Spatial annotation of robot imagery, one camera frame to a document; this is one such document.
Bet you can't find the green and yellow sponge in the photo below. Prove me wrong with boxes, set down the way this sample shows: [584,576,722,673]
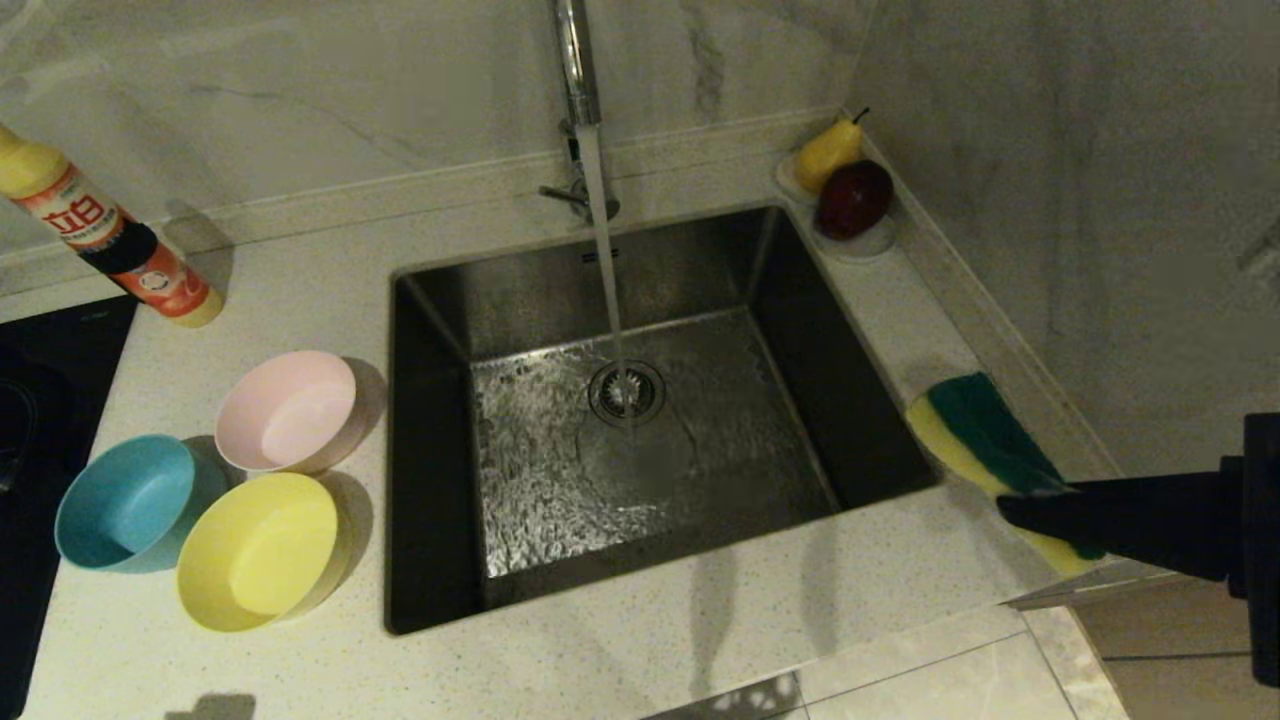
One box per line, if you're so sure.
[905,372,1107,579]

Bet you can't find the chrome faucet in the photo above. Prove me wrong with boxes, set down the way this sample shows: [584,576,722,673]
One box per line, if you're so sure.
[540,0,622,225]

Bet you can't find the blue plastic bowl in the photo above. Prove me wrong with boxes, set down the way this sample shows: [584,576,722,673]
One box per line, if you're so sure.
[55,433,230,573]

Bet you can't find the orange dish soap bottle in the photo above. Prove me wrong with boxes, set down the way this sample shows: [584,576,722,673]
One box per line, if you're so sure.
[0,122,225,329]

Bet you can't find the stainless steel sink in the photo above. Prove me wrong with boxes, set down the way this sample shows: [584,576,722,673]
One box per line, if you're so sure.
[383,203,944,638]

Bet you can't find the round metal sink drain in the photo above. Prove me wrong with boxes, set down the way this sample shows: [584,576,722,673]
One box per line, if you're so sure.
[587,358,667,429]

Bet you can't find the small white dish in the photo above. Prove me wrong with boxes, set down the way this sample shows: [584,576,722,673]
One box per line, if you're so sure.
[773,150,898,262]

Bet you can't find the dark red apple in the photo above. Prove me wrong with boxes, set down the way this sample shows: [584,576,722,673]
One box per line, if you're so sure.
[814,158,894,241]

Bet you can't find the yellow pear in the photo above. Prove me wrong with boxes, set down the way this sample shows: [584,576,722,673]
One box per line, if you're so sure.
[795,105,870,193]

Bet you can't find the pink plastic bowl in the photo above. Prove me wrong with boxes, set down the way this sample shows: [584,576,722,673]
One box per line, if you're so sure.
[215,349,361,475]

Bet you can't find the yellow plastic bowl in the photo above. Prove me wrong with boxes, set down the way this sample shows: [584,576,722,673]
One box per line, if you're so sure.
[177,472,354,635]

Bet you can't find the black induction cooktop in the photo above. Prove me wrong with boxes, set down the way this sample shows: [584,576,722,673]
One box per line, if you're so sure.
[0,294,139,720]

